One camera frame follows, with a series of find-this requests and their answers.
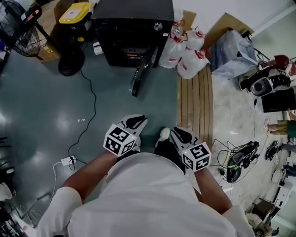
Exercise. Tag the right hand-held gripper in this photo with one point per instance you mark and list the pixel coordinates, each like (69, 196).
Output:
(196, 157)

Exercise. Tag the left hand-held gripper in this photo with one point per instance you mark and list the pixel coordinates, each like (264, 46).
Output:
(119, 143)

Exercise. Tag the black round washing machine door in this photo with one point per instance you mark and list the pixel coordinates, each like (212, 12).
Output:
(141, 74)

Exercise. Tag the black washing machine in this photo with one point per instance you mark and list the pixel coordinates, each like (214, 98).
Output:
(131, 14)

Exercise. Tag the person's left forearm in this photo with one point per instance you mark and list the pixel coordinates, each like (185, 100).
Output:
(92, 170)

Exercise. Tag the person's right forearm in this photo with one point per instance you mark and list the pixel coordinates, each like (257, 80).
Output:
(211, 189)

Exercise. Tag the person's white right shoe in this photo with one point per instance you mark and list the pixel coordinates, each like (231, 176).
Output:
(164, 134)

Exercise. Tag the person's white shoe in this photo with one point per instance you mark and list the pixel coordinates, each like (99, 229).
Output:
(137, 144)
(164, 134)

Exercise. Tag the person's black trousers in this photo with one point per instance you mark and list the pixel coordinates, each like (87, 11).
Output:
(166, 150)

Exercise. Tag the person's white left shoe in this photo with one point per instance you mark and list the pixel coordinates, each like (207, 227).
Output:
(137, 144)

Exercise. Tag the slatted wooden board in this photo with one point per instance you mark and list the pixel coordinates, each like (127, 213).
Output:
(195, 106)

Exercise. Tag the person's white shirt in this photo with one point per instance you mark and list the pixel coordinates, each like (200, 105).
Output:
(143, 199)

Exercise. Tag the white power strip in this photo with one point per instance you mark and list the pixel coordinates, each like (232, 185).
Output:
(67, 160)

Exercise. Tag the small white box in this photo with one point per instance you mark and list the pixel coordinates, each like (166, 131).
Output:
(97, 48)

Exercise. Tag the grey blue plastic bag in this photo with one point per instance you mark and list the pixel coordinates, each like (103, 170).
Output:
(233, 55)

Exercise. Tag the white and black round appliance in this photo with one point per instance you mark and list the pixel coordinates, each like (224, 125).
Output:
(266, 83)

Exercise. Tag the flat black box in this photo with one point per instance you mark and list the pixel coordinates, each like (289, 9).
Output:
(277, 100)

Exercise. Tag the brown cardboard box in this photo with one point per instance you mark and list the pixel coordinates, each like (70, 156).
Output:
(49, 52)

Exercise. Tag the narrow brown cardboard sheet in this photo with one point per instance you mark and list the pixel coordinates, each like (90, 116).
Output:
(188, 19)

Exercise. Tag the black box with yellow lid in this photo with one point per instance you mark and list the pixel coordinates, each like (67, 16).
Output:
(74, 18)

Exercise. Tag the large brown cardboard sheet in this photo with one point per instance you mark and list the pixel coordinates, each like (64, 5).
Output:
(222, 23)

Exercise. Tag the red cloth item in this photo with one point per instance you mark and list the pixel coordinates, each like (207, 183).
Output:
(281, 61)

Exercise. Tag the black standing fan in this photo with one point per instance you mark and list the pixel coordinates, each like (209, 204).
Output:
(25, 34)

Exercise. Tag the black device with colourful screen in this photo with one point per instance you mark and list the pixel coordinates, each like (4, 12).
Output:
(31, 15)

